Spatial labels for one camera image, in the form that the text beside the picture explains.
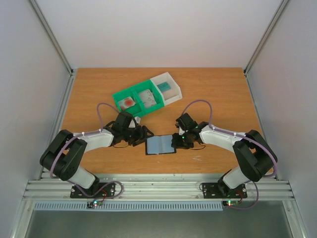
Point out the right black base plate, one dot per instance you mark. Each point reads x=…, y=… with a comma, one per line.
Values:
x=211, y=191

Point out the small circuit board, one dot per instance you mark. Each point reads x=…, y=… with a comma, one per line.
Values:
x=94, y=204
x=231, y=203

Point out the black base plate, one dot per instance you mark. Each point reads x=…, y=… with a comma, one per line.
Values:
x=106, y=189
x=211, y=191

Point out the right small circuit board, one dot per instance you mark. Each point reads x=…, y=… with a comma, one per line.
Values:
x=231, y=203

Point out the teal card in bin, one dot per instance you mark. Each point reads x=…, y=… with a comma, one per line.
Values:
x=164, y=86

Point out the black leather card holder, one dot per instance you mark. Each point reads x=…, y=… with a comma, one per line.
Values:
x=158, y=145

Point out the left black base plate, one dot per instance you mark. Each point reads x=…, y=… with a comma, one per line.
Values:
x=106, y=189

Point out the aluminium frame rail front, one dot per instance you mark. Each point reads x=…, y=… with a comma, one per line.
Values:
x=159, y=187

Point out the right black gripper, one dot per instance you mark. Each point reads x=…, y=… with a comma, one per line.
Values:
x=179, y=141

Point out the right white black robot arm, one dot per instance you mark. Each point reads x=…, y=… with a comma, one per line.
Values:
x=254, y=156

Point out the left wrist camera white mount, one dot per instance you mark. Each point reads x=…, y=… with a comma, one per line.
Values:
x=134, y=122

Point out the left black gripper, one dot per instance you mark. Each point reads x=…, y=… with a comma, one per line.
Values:
x=140, y=134

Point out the left small circuit board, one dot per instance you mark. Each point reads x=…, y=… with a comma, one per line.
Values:
x=94, y=204

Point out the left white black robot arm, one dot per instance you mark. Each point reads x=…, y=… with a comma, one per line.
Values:
x=64, y=154

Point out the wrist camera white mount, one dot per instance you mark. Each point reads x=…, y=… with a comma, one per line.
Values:
x=181, y=131
x=134, y=122

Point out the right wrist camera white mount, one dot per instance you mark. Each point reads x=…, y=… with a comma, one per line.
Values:
x=181, y=131

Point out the grey slotted cable duct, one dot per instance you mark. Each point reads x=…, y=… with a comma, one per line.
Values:
x=129, y=206

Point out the green bin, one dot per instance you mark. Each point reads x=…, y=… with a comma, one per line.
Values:
x=136, y=110
x=149, y=85

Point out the white bin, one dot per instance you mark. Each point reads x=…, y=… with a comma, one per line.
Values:
x=172, y=95

